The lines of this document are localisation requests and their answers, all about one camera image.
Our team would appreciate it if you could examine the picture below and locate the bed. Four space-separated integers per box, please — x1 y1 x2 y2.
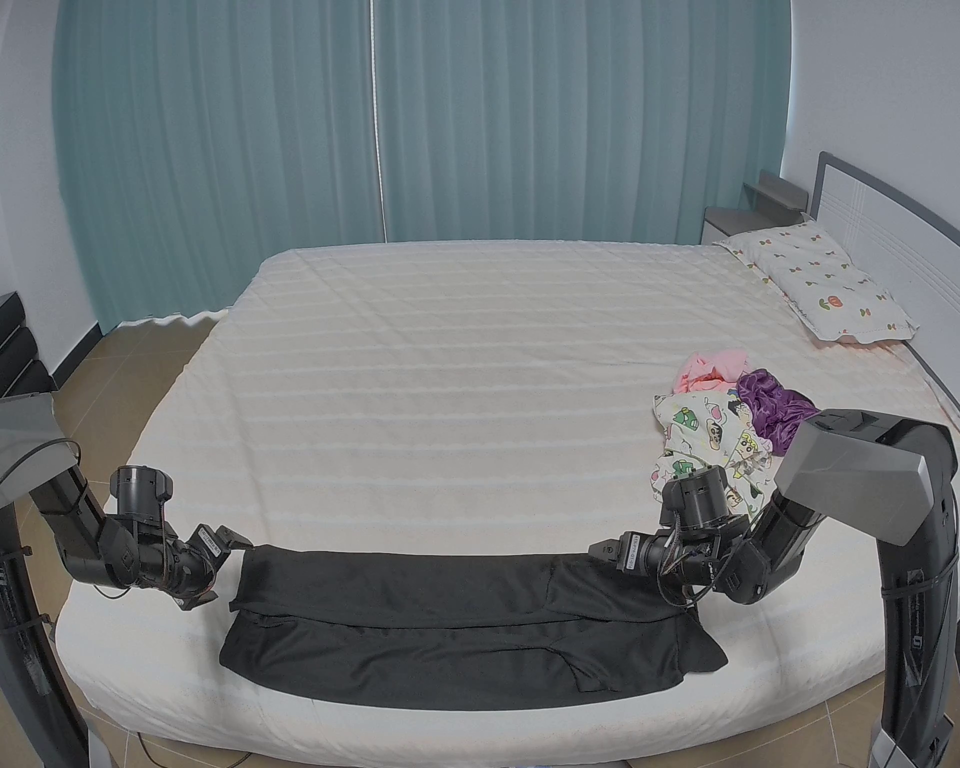
56 150 960 759

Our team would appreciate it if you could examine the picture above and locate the blue-green curtain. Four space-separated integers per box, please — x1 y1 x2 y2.
371 0 792 245
51 0 387 331

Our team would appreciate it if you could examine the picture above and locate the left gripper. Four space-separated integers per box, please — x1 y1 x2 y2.
174 522 231 605

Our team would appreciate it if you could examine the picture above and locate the black T-shirt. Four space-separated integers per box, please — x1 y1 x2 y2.
219 543 729 712

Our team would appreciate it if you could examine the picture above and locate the white printed pyjama top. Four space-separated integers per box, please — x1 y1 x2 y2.
648 390 777 519

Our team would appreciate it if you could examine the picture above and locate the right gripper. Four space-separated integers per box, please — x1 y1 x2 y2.
618 534 678 580

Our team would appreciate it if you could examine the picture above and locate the black cable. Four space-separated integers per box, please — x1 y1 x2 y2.
0 438 82 489
656 573 714 610

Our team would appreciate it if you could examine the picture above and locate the grey bedside table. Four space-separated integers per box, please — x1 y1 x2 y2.
702 168 811 245

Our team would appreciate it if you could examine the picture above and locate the black chest of drawers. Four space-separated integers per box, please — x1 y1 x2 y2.
0 292 57 399

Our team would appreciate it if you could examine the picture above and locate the purple garment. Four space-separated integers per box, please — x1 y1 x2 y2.
735 367 819 459

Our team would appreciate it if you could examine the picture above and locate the white printed pillow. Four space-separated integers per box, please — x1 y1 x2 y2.
712 222 920 346

